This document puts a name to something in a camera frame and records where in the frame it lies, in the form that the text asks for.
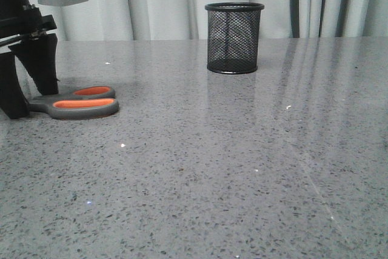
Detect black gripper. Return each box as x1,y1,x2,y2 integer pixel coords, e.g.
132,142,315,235
1,0,59,119

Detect grey and orange scissors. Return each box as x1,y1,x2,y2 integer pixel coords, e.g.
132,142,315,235
28,86,119,119

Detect black mesh pen bucket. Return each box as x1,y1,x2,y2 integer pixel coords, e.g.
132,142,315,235
205,2,264,74

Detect grey curtain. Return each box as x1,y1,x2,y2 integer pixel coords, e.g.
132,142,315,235
40,0,387,41

